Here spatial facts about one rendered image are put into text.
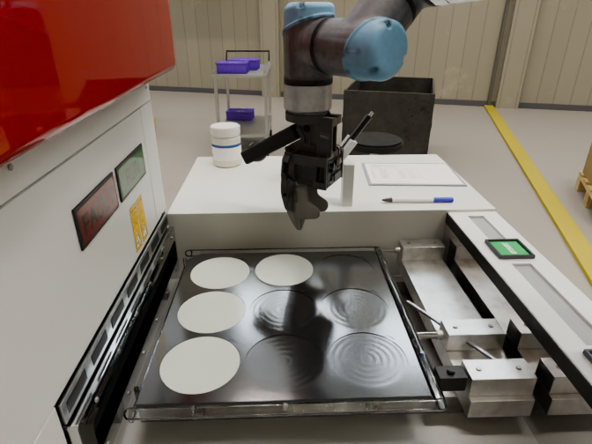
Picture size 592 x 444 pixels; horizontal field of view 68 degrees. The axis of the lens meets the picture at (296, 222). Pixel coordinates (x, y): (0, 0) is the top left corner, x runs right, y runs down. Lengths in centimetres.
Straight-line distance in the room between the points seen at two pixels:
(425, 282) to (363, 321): 18
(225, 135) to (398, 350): 64
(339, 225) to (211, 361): 38
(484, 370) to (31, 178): 54
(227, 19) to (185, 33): 79
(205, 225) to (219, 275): 13
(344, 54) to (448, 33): 657
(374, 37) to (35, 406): 51
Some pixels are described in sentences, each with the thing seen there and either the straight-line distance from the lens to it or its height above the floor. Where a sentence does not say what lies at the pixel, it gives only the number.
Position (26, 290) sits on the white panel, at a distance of 43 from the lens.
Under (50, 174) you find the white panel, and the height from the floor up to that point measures 117.
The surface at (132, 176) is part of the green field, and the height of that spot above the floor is 109.
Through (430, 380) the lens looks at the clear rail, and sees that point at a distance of 59.
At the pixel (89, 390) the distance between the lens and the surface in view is 55.
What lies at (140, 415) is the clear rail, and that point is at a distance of 56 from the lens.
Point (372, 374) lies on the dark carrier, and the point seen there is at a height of 90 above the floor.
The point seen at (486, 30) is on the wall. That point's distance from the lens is 719.
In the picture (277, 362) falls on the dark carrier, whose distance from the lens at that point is 59.
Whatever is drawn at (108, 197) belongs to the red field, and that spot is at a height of 110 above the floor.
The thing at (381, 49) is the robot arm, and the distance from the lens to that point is 58.
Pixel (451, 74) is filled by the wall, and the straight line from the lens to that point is 720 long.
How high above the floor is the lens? 131
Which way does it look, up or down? 26 degrees down
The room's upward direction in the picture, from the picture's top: straight up
